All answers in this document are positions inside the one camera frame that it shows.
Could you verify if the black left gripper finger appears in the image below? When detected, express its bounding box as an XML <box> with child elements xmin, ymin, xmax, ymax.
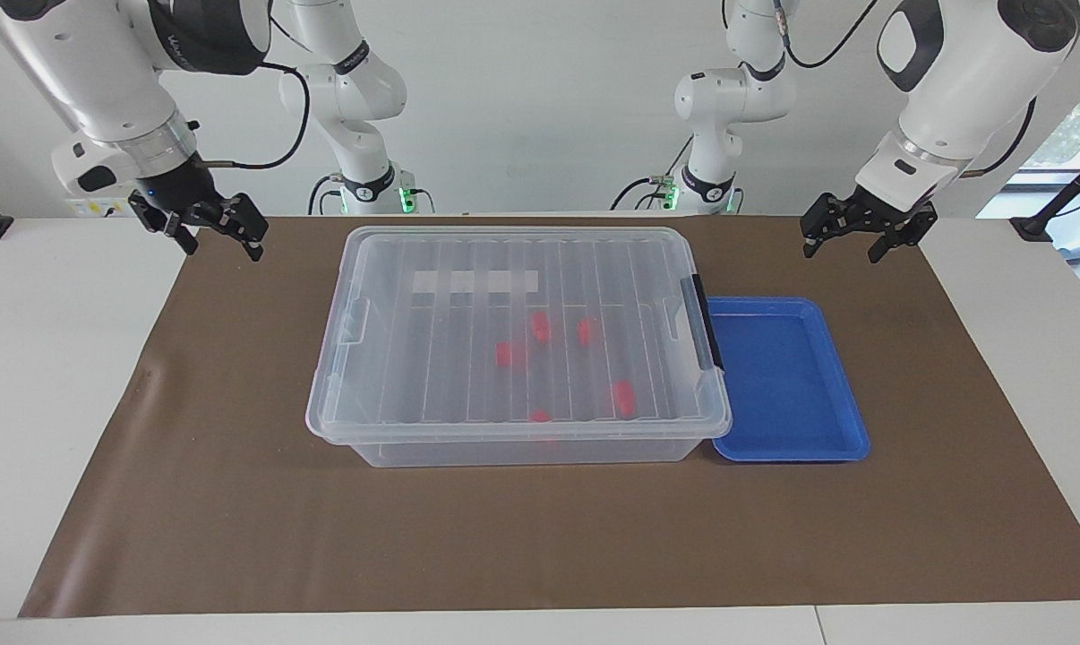
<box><xmin>868</xmin><ymin>207</ymin><xmax>940</xmax><ymax>264</ymax></box>
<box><xmin>800</xmin><ymin>193</ymin><xmax>855</xmax><ymax>260</ymax></box>

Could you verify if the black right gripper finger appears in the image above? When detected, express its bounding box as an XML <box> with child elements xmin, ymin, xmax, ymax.
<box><xmin>128</xmin><ymin>192</ymin><xmax>199</xmax><ymax>256</ymax></box>
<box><xmin>221</xmin><ymin>192</ymin><xmax>269</xmax><ymax>263</ymax></box>

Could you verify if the clear ribbed plastic lid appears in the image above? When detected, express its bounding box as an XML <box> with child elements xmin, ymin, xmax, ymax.
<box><xmin>305</xmin><ymin>226</ymin><xmax>733</xmax><ymax>446</ymax></box>

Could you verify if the black box latch clip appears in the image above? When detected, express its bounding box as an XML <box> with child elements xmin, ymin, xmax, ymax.
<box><xmin>690</xmin><ymin>274</ymin><xmax>725</xmax><ymax>372</ymax></box>

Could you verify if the blue plastic tray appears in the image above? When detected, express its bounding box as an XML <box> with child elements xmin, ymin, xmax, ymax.
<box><xmin>707</xmin><ymin>297</ymin><xmax>870</xmax><ymax>463</ymax></box>

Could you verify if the clear plastic storage box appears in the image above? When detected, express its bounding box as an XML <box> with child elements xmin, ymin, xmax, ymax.
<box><xmin>310</xmin><ymin>228</ymin><xmax>731</xmax><ymax>469</ymax></box>

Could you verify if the black slanted stand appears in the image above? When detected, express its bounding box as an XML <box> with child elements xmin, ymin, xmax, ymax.
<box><xmin>1010</xmin><ymin>143</ymin><xmax>1080</xmax><ymax>243</ymax></box>

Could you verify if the brown paper table mat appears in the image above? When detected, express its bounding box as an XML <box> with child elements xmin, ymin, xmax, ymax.
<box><xmin>19</xmin><ymin>215</ymin><xmax>1080</xmax><ymax>619</ymax></box>

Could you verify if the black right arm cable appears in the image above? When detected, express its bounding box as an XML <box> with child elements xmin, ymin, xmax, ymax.
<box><xmin>201</xmin><ymin>16</ymin><xmax>313</xmax><ymax>171</ymax></box>

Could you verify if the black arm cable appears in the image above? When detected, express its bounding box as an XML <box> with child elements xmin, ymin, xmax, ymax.
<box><xmin>770</xmin><ymin>0</ymin><xmax>1039</xmax><ymax>178</ymax></box>
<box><xmin>201</xmin><ymin>16</ymin><xmax>313</xmax><ymax>171</ymax></box>

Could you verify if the white wall socket box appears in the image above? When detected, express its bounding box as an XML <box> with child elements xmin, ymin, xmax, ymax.
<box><xmin>65</xmin><ymin>197</ymin><xmax>133</xmax><ymax>219</ymax></box>

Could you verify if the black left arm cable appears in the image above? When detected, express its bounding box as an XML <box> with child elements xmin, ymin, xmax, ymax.
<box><xmin>770</xmin><ymin>0</ymin><xmax>1039</xmax><ymax>178</ymax></box>

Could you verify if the black left base cable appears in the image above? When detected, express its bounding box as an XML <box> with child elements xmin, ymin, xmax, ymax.
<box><xmin>612</xmin><ymin>134</ymin><xmax>695</xmax><ymax>212</ymax></box>

